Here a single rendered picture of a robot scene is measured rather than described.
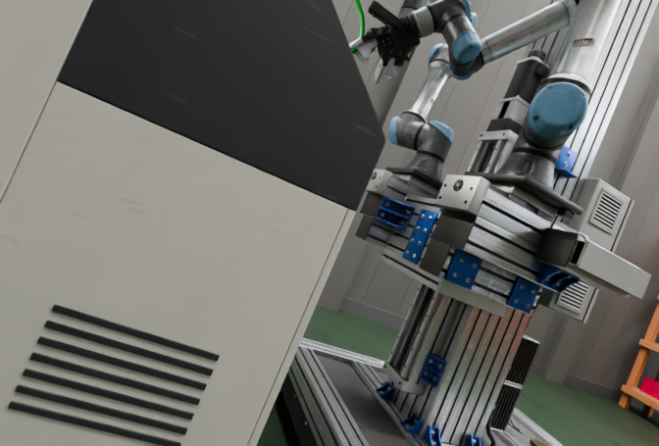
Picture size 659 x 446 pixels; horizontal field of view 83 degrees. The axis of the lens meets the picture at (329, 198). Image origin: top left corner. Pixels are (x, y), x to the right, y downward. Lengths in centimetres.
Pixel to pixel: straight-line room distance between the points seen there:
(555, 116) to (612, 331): 517
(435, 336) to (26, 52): 125
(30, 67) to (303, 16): 48
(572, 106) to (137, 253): 97
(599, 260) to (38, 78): 123
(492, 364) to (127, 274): 115
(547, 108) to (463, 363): 81
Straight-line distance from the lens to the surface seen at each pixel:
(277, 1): 80
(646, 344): 619
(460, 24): 117
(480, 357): 142
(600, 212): 156
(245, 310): 77
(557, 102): 103
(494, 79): 416
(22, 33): 84
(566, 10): 134
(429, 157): 151
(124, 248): 77
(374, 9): 119
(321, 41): 79
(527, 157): 113
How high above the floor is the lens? 77
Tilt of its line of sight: 2 degrees up
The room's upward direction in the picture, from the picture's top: 23 degrees clockwise
